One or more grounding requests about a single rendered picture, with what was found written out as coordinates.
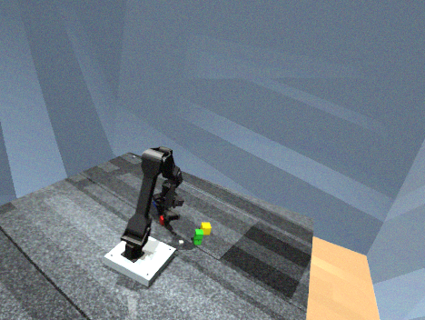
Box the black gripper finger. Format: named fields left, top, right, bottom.
left=154, top=202, right=164, bottom=217
left=163, top=216, right=170, bottom=226

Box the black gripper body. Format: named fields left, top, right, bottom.
left=153, top=193, right=180, bottom=222

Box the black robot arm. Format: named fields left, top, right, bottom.
left=121, top=146, right=184, bottom=263

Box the yellow cube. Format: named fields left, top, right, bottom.
left=200, top=223, right=211, bottom=235

